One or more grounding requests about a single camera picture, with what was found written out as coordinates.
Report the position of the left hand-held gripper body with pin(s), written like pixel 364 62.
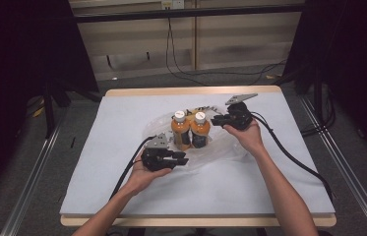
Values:
pixel 156 155

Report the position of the white table mat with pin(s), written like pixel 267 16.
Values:
pixel 112 124

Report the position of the black metal stand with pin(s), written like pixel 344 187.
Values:
pixel 49 108
pixel 318 98

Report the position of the aluminium floor rail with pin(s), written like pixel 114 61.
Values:
pixel 30 183
pixel 351 170

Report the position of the person's left hand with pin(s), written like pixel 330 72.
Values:
pixel 143 178

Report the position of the wooden table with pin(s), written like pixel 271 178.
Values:
pixel 191 90

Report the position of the white wall power outlet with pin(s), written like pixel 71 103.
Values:
pixel 172 4

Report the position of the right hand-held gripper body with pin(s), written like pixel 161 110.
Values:
pixel 238 114

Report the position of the dark curtain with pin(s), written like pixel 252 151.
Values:
pixel 351 49
pixel 13 59

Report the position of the clear plastic bag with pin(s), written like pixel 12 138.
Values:
pixel 227 144

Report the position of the orange drink bottle white cap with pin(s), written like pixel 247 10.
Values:
pixel 200 131
pixel 181 132

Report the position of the person's right hand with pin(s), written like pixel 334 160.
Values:
pixel 248 137

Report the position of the yellow floor tape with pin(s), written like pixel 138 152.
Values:
pixel 38 112

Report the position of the black horizontal bar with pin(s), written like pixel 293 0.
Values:
pixel 187 13

